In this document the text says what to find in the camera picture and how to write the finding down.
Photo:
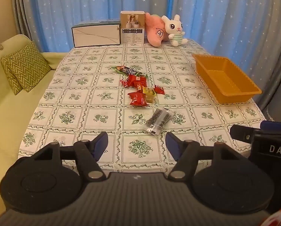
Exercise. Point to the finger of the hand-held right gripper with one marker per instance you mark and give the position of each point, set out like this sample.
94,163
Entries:
239,133
273,125

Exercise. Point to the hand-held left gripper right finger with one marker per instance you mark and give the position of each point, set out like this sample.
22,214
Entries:
172,144

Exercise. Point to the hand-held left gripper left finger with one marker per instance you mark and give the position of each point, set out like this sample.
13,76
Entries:
101,146

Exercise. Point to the orange plastic basket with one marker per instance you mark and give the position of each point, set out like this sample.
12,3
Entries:
227,82

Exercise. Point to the yellow candy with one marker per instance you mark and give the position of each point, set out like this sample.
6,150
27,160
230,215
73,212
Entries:
148,90

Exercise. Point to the orange-red snack packet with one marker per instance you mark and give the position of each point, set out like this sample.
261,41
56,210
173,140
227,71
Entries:
139,87

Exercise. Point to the clear packet with dark print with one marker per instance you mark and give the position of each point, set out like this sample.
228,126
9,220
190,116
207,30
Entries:
158,120

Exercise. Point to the tan wrapped candy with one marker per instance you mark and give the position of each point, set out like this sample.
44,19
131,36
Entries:
150,99

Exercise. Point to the floral tablecloth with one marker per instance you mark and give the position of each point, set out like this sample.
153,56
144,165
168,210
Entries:
84,98

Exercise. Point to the small red wrapped candy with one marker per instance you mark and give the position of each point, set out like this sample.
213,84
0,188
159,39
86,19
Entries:
159,89

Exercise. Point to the red snack packet yellow print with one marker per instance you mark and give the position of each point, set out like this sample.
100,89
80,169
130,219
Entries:
137,98

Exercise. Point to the shiny red wrapped candy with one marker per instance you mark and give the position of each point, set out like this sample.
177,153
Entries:
124,82

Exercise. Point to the red white patterned clothing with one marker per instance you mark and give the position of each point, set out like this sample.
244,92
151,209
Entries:
280,219

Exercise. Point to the green wrapped candy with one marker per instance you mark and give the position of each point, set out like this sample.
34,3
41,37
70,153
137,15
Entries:
145,76

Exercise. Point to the red packet with white print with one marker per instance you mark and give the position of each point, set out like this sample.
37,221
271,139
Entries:
133,80

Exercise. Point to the green and blue snack packet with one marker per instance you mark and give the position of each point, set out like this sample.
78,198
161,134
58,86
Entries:
125,70

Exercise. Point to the light green sofa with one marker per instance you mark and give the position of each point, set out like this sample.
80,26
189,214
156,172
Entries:
13,122

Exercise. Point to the green chevron pillow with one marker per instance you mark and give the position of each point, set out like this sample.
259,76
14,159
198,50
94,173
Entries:
25,66
13,83

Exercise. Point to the white box with dark trim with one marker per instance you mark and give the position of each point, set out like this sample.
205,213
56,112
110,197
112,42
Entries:
95,35

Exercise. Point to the pink plush toy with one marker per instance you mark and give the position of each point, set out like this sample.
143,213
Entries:
155,34

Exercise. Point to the white rabbit plush toy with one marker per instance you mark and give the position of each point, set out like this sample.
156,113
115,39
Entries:
174,30

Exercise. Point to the beige product box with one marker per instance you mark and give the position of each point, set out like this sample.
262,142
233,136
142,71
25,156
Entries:
133,28

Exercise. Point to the blue star curtain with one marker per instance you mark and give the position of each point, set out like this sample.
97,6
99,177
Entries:
84,0

